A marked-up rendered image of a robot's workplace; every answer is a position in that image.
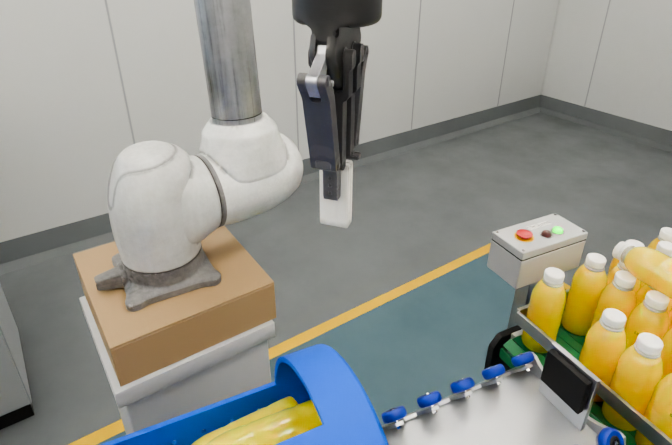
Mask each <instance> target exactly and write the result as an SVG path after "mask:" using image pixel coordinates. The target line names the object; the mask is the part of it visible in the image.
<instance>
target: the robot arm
mask: <svg viewBox="0 0 672 445"><path fill-rule="evenodd" d="M382 1H383V0H292V16H293V19H294V20H295V21H296V22H297V23H299V24H301V25H307V26H308V27H309V28H310V29H311V32H312V34H311V37H310V46H309V50H308V65H309V67H310V71H309V73H301V72H300V73H299V74H298V76H297V87H298V90H299V92H300V95H301V98H302V103H303V110H304V118H305V126H306V133H307V141H308V148H309V156H310V164H311V168H312V169H319V175H320V223H321V224H326V225H331V226H337V227H342V228H348V226H349V224H350V223H351V221H352V180H353V162H352V160H357V161H359V160H360V157H361V152H355V151H354V146H355V147H357V146H358V144H359V134H360V123H361V113H362V102H363V91H364V80H365V70H366V65H367V59H368V55H369V47H368V45H364V44H363V43H360V42H361V30H360V27H366V26H371V25H374V24H376V23H377V22H379V21H380V19H381V17H382ZM194 6H195V12H196V19H197V25H198V32H199V38H200V45H201V52H202V58H203V65H204V71H205V78H206V84H207V91H208V97H209V104H210V111H211V118H210V119H209V121H208V122H207V123H206V125H205V127H204V128H203V130H202V138H201V144H200V149H199V154H197V155H193V156H191V155H188V154H187V152H186V151H185V150H183V149H182V148H180V147H178V146H176V145H174V144H172V143H167V142H162V141H144V142H140V143H136V144H134V145H131V146H129V147H127V148H126V149H124V150H123V151H122V152H121V153H120V154H119V155H118V157H117V158H116V159H115V160H114V162H113V164H112V167H111V170H110V174H109V180H108V187H107V205H108V213H109V218H110V223H111V228H112V232H113V236H114V240H115V243H116V246H117V248H118V251H119V253H118V254H116V255H114V256H113V257H112V264H113V266H114V268H112V269H109V270H107V271H105V272H103V273H101V274H99V275H96V276H95V277H94V280H95V283H97V284H96V287H97V290H99V291H101V290H108V289H115V288H123V287H124V290H125V293H126V300H125V305H126V309H127V310H128V311H130V312H136V311H139V310H141V309H143V308H145V307H146V306H148V305H151V304H153V303H156V302H160V301H163V300H166V299H169V298H172V297H175V296H178V295H181V294H184V293H187V292H190V291H193V290H197V289H200V288H203V287H211V286H216V285H218V284H220V282H221V274H220V272H219V271H217V270H216V269H215V268H214V267H213V266H212V264H211V263H210V261H209V259H208V257H207V256H206V254H205V252H204V251H203V248H202V244H201V241H202V240H203V239H205V238H206V237H207V236H208V235H209V234H211V233H212V232H213V231H214V230H216V229H217V228H219V227H222V226H225V225H228V224H233V223H236V222H239V221H242V220H245V219H248V218H251V217H253V216H256V215H258V214H261V213H263V212H265V211H267V210H269V209H271V208H273V207H275V206H277V205H278V204H280V203H282V202H283V201H284V200H286V199H287V198H288V197H289V196H290V195H291V194H292V193H293V192H294V191H295V190H296V189H297V188H298V186H299V185H300V183H301V179H302V176H303V161H302V158H301V155H300V153H299V151H298V149H297V147H296V145H295V144H294V143H293V142H292V141H291V140H290V139H289V138H288V137H287V136H285V135H284V134H281V133H279V131H278V128H277V124H276V123H275V122H274V121H273V120H272V119H271V118H270V117H269V116H268V115H267V114H266V113H264V112H262V106H261V96H260V87H259V78H258V68H257V59H256V50H255V40H254V31H253V21H252V12H251V3H250V0H194ZM349 159H350V160H349Z"/></svg>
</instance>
